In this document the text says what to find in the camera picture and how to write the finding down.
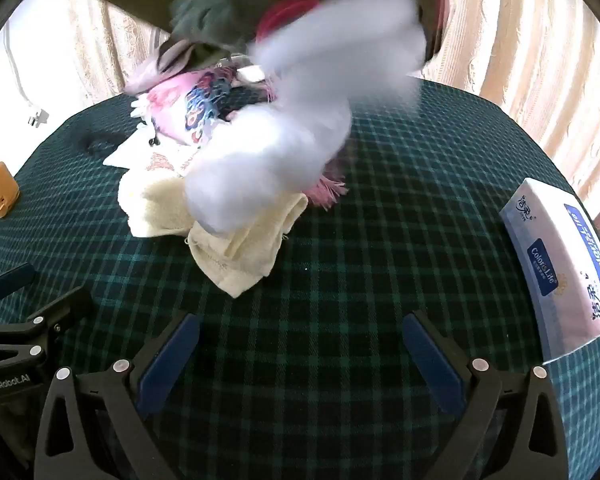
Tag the pink fringed scarf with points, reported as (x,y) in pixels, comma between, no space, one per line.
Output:
(327,190)

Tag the beige curtain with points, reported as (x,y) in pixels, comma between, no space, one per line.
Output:
(520,60)

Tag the white fluffy cloth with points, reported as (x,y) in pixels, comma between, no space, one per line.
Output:
(305,85)

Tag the white crumpled cloth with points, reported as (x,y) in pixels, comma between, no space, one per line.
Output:
(130,152)

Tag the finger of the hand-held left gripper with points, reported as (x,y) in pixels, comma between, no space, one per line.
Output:
(62,310)
(10,282)

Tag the orange brown small pouch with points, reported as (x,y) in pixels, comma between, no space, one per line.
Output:
(0,187)

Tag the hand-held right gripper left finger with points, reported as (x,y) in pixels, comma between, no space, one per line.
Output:
(170,365)

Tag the cream towel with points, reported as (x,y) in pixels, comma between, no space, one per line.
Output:
(240,255)

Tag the green knit cloth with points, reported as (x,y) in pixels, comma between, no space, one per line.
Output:
(210,15)

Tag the green plaid tablecloth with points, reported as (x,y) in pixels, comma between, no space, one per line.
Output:
(355,285)

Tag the red cloth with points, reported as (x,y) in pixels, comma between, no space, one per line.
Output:
(285,12)

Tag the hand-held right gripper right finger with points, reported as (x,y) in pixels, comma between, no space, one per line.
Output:
(432,365)

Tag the mauve cloth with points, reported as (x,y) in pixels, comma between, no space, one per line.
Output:
(147,72)

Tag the tissue pack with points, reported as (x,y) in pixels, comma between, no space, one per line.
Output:
(555,270)

